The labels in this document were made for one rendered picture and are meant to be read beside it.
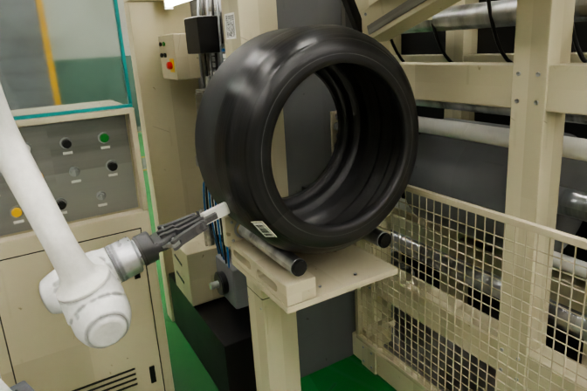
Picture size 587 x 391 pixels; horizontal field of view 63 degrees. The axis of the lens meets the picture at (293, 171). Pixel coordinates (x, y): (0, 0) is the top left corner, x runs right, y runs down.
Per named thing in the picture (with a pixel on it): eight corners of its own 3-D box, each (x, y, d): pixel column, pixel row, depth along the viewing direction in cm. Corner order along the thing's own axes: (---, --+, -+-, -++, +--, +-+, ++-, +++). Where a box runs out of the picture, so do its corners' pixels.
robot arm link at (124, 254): (101, 241, 111) (126, 229, 114) (117, 273, 115) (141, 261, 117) (108, 254, 104) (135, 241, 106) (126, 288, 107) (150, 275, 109)
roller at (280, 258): (233, 228, 149) (244, 217, 151) (241, 237, 151) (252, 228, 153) (289, 269, 120) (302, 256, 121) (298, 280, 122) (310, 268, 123)
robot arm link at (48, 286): (117, 274, 116) (130, 298, 105) (51, 308, 110) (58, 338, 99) (99, 236, 111) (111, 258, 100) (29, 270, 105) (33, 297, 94)
